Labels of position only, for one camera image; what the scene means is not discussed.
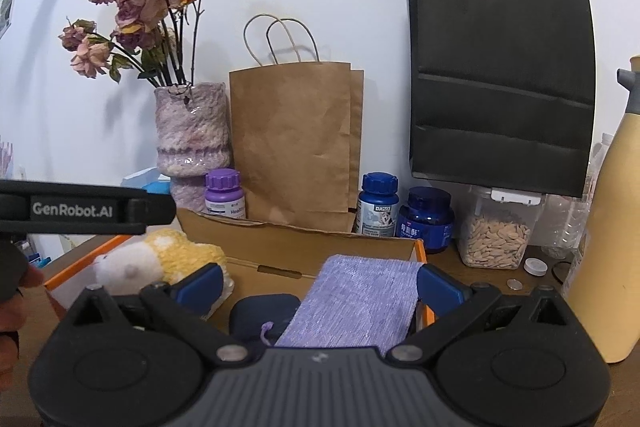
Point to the white yellow plush hamster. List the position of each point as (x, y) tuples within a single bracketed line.
[(164, 255)]

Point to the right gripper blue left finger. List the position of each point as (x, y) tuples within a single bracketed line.
[(200, 291)]

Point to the purple textured flower vase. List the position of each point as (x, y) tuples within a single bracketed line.
[(193, 138)]

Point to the yellow thermos jug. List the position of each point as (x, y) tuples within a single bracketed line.
[(603, 285)]

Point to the purple cap pill bottle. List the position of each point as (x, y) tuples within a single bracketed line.
[(224, 195)]

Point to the tall blue supplement bottle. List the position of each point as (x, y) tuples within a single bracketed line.
[(377, 206)]

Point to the short blue supplement jar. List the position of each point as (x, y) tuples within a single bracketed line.
[(427, 215)]

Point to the clear plastic water bottle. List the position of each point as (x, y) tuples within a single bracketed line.
[(574, 212)]

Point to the brown paper bag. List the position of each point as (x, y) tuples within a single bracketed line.
[(296, 140)]

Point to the navy blue zip pouch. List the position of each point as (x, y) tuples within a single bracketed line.
[(259, 321)]

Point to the red cardboard fruit box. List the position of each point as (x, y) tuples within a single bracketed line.
[(262, 259)]

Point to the person's left hand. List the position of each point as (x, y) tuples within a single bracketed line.
[(13, 318)]

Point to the black paper bag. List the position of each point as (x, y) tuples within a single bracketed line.
[(502, 93)]

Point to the clear seed container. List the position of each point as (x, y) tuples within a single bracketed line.
[(496, 227)]

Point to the blue white tissue box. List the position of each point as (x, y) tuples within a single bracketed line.
[(149, 179)]

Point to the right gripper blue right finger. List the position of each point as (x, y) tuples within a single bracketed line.
[(440, 292)]

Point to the small white lid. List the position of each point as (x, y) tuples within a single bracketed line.
[(535, 267)]

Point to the dried pink rose bouquet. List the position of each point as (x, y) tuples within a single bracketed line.
[(148, 37)]

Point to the purple woven cloth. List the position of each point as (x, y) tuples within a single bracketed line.
[(354, 302)]

